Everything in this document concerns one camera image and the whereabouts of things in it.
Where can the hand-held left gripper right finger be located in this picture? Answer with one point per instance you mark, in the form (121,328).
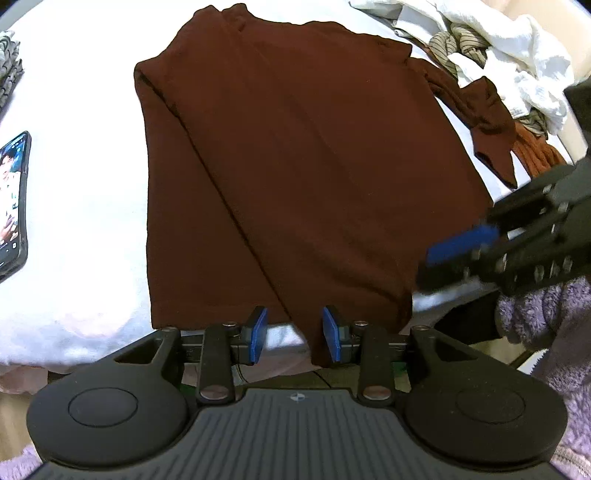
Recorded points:
(330,336)

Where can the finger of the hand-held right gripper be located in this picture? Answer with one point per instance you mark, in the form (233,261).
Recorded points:
(461,244)
(531,258)

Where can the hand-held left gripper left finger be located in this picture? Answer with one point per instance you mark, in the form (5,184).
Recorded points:
(258,336)

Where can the maroon sweater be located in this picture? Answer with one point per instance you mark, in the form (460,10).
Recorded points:
(300,175)

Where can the grey striped folded clothes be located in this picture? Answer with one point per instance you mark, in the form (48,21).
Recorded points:
(8,64)

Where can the rust orange garment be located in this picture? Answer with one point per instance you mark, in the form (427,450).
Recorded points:
(538,154)

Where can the white crumpled garment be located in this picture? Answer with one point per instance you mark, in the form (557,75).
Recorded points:
(526,50)

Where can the olive striped garment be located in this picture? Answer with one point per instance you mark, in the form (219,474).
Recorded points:
(457,44)

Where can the black smartphone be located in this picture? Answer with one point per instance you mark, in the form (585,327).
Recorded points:
(11,203)

